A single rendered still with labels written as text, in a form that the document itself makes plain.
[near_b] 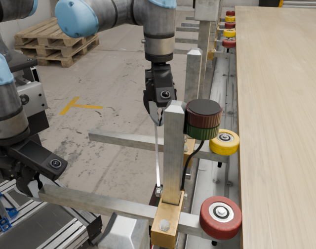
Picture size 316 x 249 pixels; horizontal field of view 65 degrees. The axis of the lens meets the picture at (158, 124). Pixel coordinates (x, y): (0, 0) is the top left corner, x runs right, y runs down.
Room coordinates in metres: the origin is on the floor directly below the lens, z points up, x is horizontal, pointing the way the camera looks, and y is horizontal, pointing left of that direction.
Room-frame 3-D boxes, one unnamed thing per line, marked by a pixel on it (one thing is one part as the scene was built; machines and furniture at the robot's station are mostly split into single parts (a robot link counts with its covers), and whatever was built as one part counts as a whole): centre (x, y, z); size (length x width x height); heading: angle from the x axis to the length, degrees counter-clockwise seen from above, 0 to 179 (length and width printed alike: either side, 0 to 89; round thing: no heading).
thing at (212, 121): (0.36, -0.08, 1.10); 0.06 x 0.06 x 0.02
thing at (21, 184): (0.39, 0.29, 0.90); 0.05 x 0.02 x 0.09; 166
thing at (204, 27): (0.87, -0.16, 0.93); 0.05 x 0.05 x 0.45; 76
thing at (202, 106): (0.36, -0.08, 1.00); 0.06 x 0.06 x 0.22; 76
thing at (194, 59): (0.61, -0.09, 0.89); 0.03 x 0.03 x 0.48; 76
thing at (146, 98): (0.60, 0.02, 1.00); 0.05 x 0.02 x 0.09; 96
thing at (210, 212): (0.31, -0.12, 0.85); 0.08 x 0.08 x 0.11
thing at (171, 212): (0.35, -0.03, 0.85); 0.13 x 0.06 x 0.05; 166
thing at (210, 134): (0.36, -0.08, 1.07); 0.06 x 0.06 x 0.02
